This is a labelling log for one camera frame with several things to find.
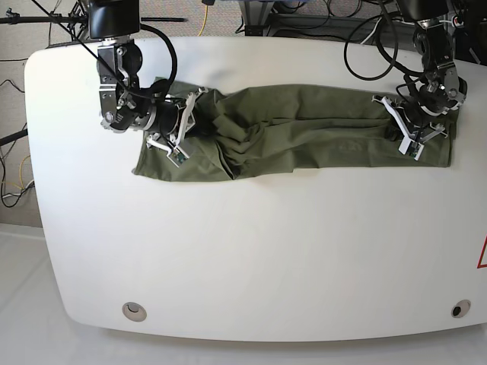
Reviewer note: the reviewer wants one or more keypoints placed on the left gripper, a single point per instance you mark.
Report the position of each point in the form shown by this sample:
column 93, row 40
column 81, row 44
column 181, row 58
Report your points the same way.
column 434, row 92

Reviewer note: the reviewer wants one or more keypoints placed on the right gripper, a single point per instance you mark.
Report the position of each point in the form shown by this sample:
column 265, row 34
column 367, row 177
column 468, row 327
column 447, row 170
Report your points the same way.
column 158, row 117

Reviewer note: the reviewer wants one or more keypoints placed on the olive green T-shirt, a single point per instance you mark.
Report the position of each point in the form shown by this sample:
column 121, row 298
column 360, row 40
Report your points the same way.
column 281, row 128

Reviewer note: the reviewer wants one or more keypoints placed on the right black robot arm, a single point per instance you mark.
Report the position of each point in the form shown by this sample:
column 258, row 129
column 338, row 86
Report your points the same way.
column 124, row 103

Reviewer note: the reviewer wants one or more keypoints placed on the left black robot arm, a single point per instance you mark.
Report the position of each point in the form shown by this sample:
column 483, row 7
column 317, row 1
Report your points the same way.
column 430, row 39

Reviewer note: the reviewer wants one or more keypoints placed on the black tripod stand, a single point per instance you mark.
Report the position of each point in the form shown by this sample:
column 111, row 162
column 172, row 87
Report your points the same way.
column 34, row 19

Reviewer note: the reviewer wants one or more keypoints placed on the right table grommet hole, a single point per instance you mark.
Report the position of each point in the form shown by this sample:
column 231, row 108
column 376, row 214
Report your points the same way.
column 461, row 308

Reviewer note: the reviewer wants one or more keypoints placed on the table grommet hole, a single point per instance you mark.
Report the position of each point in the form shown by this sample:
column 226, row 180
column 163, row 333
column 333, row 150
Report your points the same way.
column 461, row 308
column 134, row 312

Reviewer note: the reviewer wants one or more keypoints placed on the left table grommet hole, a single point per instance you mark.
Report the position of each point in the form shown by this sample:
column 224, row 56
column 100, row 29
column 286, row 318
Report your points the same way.
column 134, row 312

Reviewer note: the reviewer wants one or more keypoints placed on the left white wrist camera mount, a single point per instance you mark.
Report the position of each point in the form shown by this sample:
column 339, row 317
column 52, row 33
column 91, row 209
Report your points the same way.
column 418, row 128

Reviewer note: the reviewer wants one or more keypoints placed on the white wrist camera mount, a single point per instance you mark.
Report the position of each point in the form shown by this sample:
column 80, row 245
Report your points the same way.
column 174, row 145
column 418, row 128

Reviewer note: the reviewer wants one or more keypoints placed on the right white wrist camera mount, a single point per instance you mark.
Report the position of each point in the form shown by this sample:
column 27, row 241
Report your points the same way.
column 174, row 145

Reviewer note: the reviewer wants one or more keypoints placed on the grey metal frame base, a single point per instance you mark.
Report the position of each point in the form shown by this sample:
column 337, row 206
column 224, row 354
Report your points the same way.
column 320, row 20

